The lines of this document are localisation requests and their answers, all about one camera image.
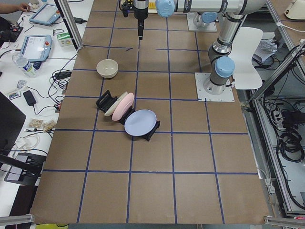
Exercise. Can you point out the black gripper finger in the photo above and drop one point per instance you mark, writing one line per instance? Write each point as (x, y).
(140, 29)

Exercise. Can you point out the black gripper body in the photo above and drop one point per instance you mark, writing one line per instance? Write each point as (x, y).
(139, 10)

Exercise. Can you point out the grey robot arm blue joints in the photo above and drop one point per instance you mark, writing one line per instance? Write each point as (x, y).
(222, 66)

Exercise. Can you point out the pink plate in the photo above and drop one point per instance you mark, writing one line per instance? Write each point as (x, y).
(123, 106)

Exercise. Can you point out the cream plate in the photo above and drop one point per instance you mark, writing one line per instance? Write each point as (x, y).
(111, 110)

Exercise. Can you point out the blue plate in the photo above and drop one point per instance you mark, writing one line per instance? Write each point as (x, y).
(140, 122)

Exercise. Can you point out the person's hand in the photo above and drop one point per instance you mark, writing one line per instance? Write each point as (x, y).
(24, 7)

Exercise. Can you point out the beige ceramic bowl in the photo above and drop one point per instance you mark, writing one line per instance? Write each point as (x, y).
(107, 68)

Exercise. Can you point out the green white box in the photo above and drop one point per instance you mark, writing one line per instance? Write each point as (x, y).
(64, 39)

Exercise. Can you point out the black dish rack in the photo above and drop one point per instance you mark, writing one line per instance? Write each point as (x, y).
(107, 100)

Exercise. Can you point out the far teach pendant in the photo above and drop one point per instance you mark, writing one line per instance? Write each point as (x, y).
(46, 15)

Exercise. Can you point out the teach pendant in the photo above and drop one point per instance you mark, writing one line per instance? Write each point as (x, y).
(36, 48)
(46, 15)

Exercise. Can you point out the near teach pendant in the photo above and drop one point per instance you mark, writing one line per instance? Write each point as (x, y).
(36, 48)

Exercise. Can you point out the white chair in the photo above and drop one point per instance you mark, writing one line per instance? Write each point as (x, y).
(243, 47)

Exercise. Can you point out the clear water bottle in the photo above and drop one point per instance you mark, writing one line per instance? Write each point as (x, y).
(25, 65)

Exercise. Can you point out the black power adapter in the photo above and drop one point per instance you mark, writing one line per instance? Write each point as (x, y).
(31, 101)

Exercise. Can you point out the bag of snacks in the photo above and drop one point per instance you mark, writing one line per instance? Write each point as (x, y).
(49, 125)

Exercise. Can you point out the black monitor stand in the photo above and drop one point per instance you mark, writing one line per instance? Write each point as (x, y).
(25, 168)

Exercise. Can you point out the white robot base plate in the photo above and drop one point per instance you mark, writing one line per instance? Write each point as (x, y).
(226, 95)

